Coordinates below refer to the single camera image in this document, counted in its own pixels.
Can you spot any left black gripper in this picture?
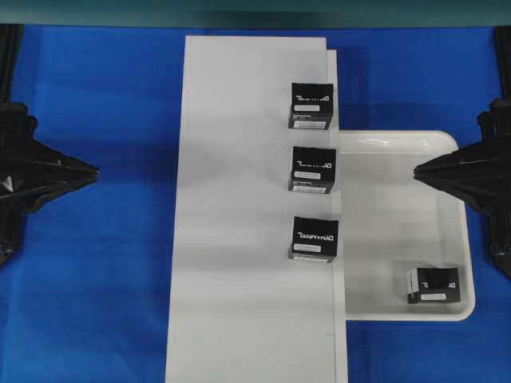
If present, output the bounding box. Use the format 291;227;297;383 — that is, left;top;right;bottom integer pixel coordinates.
1;102;99;264

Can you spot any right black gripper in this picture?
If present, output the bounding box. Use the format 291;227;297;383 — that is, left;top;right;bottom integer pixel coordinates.
414;98;510;275

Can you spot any black box from tray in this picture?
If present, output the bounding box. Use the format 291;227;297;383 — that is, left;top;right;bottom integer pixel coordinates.
406;267;461;304

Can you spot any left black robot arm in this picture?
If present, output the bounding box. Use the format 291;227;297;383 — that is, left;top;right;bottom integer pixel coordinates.
1;24;99;264

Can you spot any white plastic tray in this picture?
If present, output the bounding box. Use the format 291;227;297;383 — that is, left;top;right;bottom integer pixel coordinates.
338;130;475;322

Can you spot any black box middle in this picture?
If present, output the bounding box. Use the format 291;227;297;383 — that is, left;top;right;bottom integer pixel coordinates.
288;146;337;195

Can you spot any black box near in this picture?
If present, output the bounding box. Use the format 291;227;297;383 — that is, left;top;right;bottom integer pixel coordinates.
288;216;339;263

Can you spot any black box far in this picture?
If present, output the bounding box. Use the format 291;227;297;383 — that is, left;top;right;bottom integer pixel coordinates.
288;83;334;130

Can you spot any white base board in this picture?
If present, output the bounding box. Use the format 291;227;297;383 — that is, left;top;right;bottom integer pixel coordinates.
165;36;348;382

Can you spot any blue table mat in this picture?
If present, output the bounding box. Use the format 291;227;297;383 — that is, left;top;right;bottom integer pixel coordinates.
1;26;501;382

